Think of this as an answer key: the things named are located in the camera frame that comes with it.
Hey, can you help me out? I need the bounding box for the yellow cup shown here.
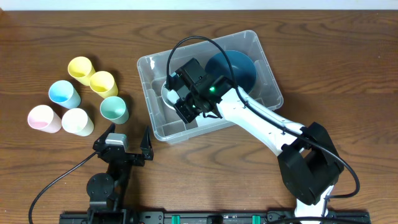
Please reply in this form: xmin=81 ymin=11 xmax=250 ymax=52
xmin=90 ymin=71 xmax=119 ymax=98
xmin=67 ymin=56 xmax=95 ymax=86

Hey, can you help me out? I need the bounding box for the mint green cup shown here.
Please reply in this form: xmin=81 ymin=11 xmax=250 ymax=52
xmin=99 ymin=96 xmax=129 ymax=124

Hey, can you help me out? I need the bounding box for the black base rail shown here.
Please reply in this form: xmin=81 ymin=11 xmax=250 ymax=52
xmin=58 ymin=210 xmax=372 ymax=224

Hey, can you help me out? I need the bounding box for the yellow cup rear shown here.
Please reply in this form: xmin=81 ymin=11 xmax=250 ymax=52
xmin=67 ymin=56 xmax=95 ymax=86

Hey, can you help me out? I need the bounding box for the yellow cup front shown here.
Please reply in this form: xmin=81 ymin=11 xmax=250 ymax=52
xmin=90 ymin=71 xmax=119 ymax=98

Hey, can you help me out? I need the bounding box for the pink cup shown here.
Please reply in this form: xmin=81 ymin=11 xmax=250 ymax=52
xmin=27 ymin=105 xmax=62 ymax=133

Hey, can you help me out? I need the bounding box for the right black cable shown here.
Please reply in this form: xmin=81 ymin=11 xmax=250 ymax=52
xmin=166 ymin=35 xmax=361 ymax=218

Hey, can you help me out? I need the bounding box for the dark blue bowl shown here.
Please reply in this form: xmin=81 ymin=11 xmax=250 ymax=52
xmin=205 ymin=50 xmax=257 ymax=93

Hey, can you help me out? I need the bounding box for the grey small bowl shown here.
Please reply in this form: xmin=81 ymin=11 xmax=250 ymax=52
xmin=161 ymin=82 xmax=180 ymax=110

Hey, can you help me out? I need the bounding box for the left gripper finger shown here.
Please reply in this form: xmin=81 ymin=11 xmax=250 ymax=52
xmin=140 ymin=126 xmax=154 ymax=161
xmin=93 ymin=123 xmax=116 ymax=152

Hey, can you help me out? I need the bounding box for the cream white cup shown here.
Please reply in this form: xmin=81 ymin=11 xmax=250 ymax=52
xmin=62 ymin=108 xmax=94 ymax=136

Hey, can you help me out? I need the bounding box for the clear plastic storage container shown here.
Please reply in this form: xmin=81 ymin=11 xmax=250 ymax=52
xmin=137 ymin=30 xmax=284 ymax=144

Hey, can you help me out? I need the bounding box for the light blue cup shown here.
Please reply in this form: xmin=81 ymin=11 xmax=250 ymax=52
xmin=49 ymin=80 xmax=81 ymax=109

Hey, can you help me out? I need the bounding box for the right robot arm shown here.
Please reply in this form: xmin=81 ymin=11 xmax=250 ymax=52
xmin=165 ymin=58 xmax=344 ymax=217

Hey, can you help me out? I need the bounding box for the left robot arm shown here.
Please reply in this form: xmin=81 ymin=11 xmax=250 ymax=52
xmin=81 ymin=124 xmax=154 ymax=224

